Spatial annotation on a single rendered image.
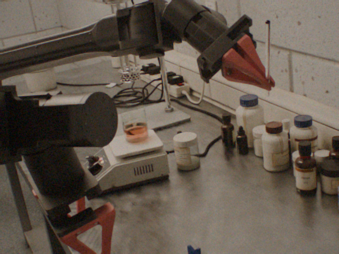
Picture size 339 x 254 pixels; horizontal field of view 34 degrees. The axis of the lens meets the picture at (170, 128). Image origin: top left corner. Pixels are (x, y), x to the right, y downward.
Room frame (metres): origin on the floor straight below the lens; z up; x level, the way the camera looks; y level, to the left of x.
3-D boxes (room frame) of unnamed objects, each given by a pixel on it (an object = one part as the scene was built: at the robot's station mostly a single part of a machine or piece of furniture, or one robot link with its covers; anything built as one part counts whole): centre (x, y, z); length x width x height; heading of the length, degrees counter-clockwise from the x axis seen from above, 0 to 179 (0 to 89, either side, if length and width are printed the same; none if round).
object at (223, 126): (1.33, -0.15, 0.79); 0.04 x 0.04 x 0.09
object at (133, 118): (1.24, 0.08, 0.88); 0.07 x 0.06 x 0.08; 118
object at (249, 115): (1.32, -0.21, 0.81); 0.07 x 0.07 x 0.13
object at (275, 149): (1.17, -0.24, 0.80); 0.06 x 0.06 x 0.11
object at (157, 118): (1.59, 0.11, 0.76); 0.30 x 0.20 x 0.01; 113
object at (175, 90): (1.98, 0.02, 0.77); 0.40 x 0.06 x 0.04; 23
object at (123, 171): (1.23, 0.12, 0.79); 0.22 x 0.13 x 0.08; 103
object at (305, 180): (1.04, -0.27, 0.80); 0.04 x 0.04 x 0.11
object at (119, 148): (1.23, 0.09, 0.83); 0.12 x 0.12 x 0.01; 13
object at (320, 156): (1.12, -0.33, 0.77); 0.04 x 0.04 x 0.04
